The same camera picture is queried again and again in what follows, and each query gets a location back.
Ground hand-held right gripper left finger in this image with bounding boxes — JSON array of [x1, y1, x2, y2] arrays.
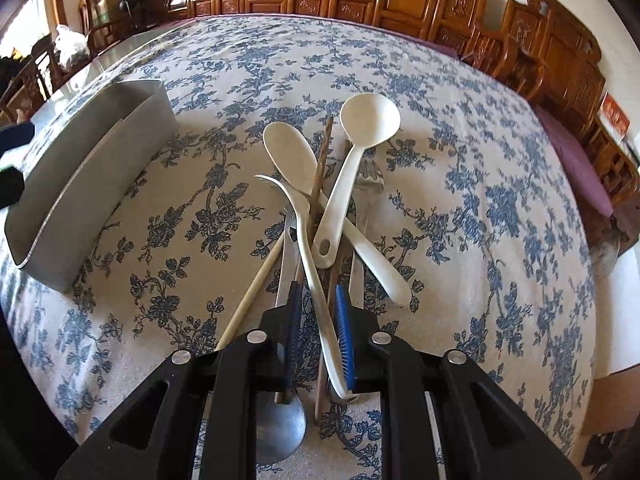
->
[[55, 281, 304, 480]]

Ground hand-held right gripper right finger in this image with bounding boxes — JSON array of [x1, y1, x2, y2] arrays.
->
[[334, 284, 583, 480]]

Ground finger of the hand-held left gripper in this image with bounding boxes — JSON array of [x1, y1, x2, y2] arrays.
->
[[0, 167, 25, 209]]

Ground white plastic fork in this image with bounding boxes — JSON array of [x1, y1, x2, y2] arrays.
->
[[254, 174, 361, 403]]

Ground cream chopstick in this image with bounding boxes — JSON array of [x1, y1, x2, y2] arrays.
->
[[214, 231, 287, 352]]

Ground grey utensil tray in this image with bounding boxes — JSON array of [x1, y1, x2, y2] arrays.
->
[[4, 79, 178, 293]]

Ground metal spoon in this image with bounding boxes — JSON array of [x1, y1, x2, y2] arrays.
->
[[255, 207, 307, 466]]

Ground metal fork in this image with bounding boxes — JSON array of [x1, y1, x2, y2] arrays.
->
[[348, 159, 386, 308]]

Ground white rice spoon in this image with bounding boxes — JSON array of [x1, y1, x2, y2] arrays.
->
[[262, 121, 412, 307]]

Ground white round ladle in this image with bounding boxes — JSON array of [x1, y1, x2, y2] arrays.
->
[[311, 93, 402, 269]]

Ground white plastic bag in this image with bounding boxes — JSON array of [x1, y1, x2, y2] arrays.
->
[[53, 23, 92, 72]]

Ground blue floral tablecloth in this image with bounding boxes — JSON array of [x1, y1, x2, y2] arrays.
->
[[0, 14, 598, 480]]

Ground brown cardboard box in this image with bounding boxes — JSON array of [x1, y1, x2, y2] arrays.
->
[[581, 364, 640, 437]]

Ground purple seat cushion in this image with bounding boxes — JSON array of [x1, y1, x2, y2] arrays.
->
[[531, 104, 615, 217]]

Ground wooden armchair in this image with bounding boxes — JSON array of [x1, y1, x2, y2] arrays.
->
[[432, 22, 508, 78], [500, 45, 547, 107]]

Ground red calendar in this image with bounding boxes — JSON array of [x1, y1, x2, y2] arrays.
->
[[599, 91, 632, 137]]

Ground carved wooden bench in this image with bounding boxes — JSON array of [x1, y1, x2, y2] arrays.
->
[[500, 0, 640, 241]]

